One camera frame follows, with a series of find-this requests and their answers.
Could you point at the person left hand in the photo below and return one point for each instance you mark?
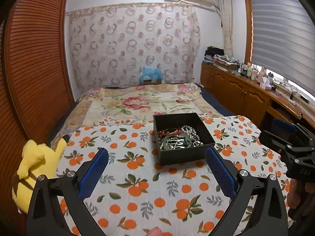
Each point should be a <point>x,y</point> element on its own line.
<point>156,231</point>

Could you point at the grey window blind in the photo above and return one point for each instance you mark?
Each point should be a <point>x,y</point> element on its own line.
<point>283,40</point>

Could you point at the wooden side cabinet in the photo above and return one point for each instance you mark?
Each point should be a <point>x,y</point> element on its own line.
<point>242,96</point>

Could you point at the blue plush toy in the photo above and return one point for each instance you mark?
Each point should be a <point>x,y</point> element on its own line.
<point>149,73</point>

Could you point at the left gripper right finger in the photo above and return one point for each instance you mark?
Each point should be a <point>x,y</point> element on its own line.
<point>228,177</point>

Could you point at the person right hand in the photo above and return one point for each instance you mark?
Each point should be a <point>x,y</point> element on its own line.
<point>294,197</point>

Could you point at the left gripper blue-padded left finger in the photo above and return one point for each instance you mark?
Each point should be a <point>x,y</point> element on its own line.
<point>87,176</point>

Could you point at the cardboard box under toy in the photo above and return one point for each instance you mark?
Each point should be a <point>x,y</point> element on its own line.
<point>152,82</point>

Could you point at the black square jewelry box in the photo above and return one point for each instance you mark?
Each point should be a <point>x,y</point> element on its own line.
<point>188,124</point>

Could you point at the cream tied curtain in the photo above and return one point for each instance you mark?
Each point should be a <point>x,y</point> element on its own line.
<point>226,14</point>

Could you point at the stack of folded clothes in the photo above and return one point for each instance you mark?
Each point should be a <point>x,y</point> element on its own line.
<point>216,57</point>

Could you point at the bottles on cabinet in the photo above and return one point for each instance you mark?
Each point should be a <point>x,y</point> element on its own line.
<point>252,76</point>

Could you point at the silver cuff bangle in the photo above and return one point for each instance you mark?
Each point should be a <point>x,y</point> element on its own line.
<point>172,142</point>

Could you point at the floral quilt blanket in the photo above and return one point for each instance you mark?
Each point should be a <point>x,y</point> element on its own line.
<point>106,106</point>

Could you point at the pink circle pattern curtain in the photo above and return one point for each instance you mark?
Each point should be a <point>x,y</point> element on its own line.
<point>110,45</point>

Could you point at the brown louvered wardrobe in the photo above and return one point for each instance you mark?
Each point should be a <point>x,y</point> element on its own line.
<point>35,88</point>

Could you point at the yellow plush toy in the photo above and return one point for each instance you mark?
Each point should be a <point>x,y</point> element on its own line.
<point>37,159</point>

